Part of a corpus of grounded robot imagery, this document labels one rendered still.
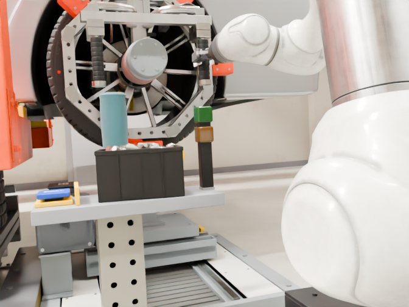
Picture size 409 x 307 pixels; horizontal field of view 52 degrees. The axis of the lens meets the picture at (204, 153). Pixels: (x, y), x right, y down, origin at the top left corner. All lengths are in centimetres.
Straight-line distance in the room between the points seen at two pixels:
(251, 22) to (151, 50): 49
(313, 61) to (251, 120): 474
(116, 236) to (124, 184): 12
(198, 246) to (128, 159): 79
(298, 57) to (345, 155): 70
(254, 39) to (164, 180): 39
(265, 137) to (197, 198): 499
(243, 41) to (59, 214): 57
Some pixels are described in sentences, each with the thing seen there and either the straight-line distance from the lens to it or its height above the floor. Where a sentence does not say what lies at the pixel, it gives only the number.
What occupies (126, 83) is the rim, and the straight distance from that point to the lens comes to 165.
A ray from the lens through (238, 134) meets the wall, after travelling 575.
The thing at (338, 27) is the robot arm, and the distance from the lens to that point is 49.
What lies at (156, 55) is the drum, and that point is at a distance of 143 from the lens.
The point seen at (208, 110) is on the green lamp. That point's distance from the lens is 104.
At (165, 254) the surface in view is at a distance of 164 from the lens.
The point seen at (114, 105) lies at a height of 70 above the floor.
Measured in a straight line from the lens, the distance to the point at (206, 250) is 168.
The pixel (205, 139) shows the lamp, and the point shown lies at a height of 58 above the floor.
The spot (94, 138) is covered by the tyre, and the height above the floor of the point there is 59.
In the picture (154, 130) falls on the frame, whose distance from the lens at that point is 155.
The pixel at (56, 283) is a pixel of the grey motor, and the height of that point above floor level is 12.
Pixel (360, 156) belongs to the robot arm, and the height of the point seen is 57.
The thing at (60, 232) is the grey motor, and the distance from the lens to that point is 141.
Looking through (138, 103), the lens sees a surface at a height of 73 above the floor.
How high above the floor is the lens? 60
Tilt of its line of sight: 3 degrees down
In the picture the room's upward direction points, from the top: 3 degrees counter-clockwise
